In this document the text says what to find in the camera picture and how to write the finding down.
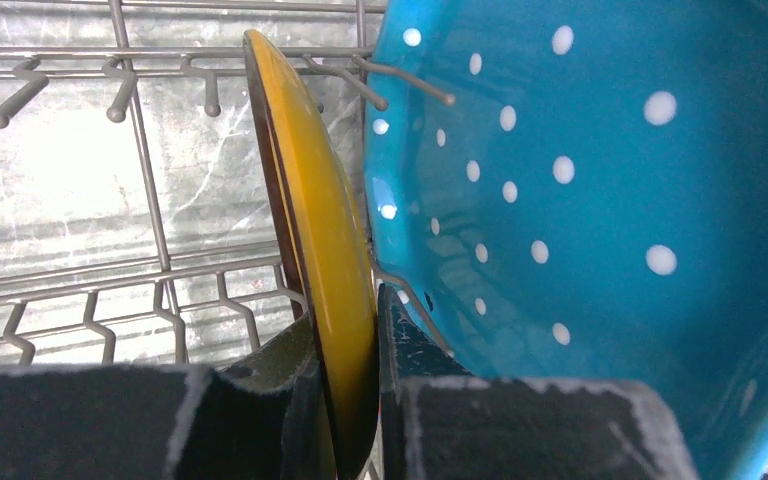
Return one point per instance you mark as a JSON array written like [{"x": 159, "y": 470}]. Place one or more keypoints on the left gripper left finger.
[{"x": 261, "y": 418}]

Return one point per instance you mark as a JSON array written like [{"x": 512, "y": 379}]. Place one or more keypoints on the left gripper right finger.
[{"x": 439, "y": 421}]

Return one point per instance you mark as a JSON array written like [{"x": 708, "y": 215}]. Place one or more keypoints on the yellow and red plate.
[{"x": 324, "y": 249}]

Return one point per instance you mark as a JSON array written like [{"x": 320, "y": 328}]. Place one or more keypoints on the blue polka dot plate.
[{"x": 595, "y": 201}]

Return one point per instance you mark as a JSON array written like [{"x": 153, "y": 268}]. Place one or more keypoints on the grey wire dish rack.
[{"x": 134, "y": 220}]

